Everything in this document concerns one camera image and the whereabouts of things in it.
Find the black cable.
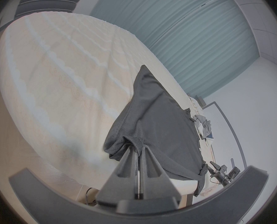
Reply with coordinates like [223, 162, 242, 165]
[84, 187, 100, 205]

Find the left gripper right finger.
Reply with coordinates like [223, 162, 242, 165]
[140, 146, 182, 200]

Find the black T-shirt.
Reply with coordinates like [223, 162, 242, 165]
[103, 65, 209, 197]

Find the black chest of drawers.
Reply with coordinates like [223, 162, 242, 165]
[13, 0, 82, 17]

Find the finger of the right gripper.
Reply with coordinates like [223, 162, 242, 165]
[209, 161, 220, 173]

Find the white printed pillow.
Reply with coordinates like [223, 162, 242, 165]
[188, 96, 203, 117]

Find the bed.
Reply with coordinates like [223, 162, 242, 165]
[0, 11, 249, 206]

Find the blue-green curtain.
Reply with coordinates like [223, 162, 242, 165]
[89, 0, 226, 47]
[149, 0, 261, 100]

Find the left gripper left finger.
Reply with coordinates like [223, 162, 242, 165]
[96, 147, 139, 202]

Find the pile of clothes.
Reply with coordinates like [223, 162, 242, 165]
[192, 114, 215, 141]

